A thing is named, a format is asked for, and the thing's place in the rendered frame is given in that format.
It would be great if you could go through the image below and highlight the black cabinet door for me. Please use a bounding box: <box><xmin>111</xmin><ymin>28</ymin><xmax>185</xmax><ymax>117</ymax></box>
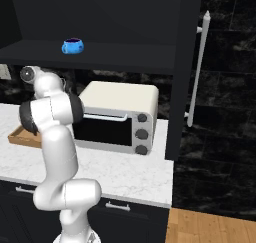
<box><xmin>164</xmin><ymin>0</ymin><xmax>205</xmax><ymax>162</ymax></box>

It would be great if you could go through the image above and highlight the black drawer front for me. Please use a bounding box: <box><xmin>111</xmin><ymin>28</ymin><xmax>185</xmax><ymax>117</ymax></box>
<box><xmin>0</xmin><ymin>179</ymin><xmax>64</xmax><ymax>243</ymax></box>
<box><xmin>87</xmin><ymin>196</ymin><xmax>170</xmax><ymax>243</ymax></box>

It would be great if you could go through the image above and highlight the long white door handle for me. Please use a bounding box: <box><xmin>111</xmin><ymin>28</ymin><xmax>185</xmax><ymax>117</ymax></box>
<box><xmin>184</xmin><ymin>10</ymin><xmax>212</xmax><ymax>128</ymax></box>

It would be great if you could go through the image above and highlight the wooden tray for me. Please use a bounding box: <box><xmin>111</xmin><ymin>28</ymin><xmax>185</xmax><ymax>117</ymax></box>
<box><xmin>7</xmin><ymin>124</ymin><xmax>44</xmax><ymax>149</ymax></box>

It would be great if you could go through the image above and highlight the blue mug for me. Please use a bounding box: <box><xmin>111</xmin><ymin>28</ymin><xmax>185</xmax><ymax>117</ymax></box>
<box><xmin>61</xmin><ymin>37</ymin><xmax>85</xmax><ymax>55</ymax></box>

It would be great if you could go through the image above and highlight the white drawer handle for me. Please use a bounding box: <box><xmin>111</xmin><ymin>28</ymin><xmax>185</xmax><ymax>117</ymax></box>
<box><xmin>15</xmin><ymin>185</ymin><xmax>36</xmax><ymax>195</ymax></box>
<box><xmin>105</xmin><ymin>201</ymin><xmax>131</xmax><ymax>212</ymax></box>

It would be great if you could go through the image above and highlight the white toaster oven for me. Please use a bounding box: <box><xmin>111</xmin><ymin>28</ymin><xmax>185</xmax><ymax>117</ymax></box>
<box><xmin>72</xmin><ymin>80</ymin><xmax>160</xmax><ymax>156</ymax></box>

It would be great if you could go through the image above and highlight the black open wall cabinet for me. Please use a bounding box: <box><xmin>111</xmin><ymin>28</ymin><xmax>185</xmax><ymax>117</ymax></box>
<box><xmin>0</xmin><ymin>0</ymin><xmax>184</xmax><ymax>76</ymax></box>

